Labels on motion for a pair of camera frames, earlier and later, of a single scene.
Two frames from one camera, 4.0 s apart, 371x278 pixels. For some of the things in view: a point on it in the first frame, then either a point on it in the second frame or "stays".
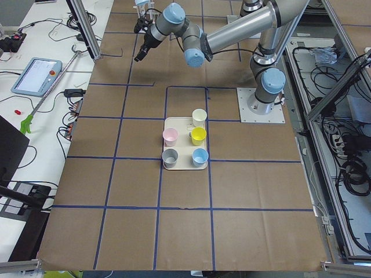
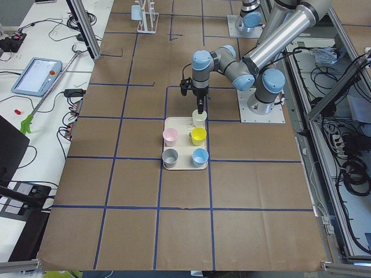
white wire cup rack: (147, 10) stays
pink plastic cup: (170, 136) stays
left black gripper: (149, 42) → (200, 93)
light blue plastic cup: (142, 2) → (135, 13)
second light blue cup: (199, 157) stays
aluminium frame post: (85, 28) stays
